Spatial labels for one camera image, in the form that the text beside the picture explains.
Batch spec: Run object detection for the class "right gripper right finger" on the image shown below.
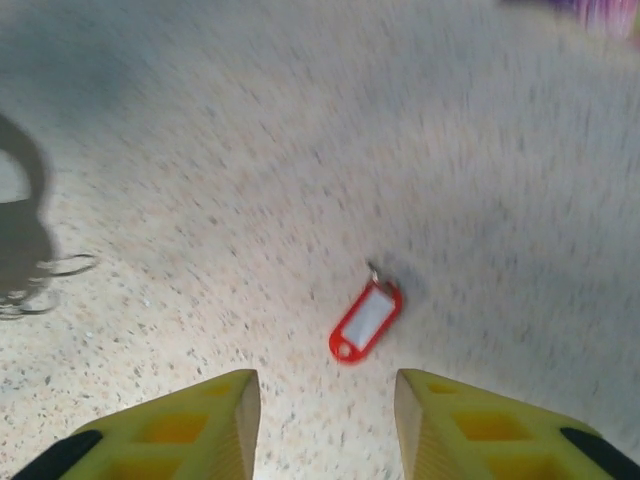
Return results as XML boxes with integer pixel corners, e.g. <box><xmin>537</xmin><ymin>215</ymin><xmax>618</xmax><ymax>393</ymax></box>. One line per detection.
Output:
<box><xmin>394</xmin><ymin>368</ymin><xmax>634</xmax><ymax>480</ymax></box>

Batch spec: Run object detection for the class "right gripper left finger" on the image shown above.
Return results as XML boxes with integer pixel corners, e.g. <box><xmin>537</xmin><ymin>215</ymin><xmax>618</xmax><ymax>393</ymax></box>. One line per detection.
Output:
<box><xmin>12</xmin><ymin>368</ymin><xmax>262</xmax><ymax>480</ymax></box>

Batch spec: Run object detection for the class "purple candy bag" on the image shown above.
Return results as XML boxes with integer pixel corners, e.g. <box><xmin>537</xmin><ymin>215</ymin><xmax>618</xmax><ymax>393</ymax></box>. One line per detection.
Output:
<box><xmin>499</xmin><ymin>0</ymin><xmax>640</xmax><ymax>46</ymax></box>

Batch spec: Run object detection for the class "red key tag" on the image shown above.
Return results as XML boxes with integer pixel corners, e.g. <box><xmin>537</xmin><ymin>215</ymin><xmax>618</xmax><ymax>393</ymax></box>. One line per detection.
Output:
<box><xmin>328</xmin><ymin>259</ymin><xmax>405</xmax><ymax>366</ymax></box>

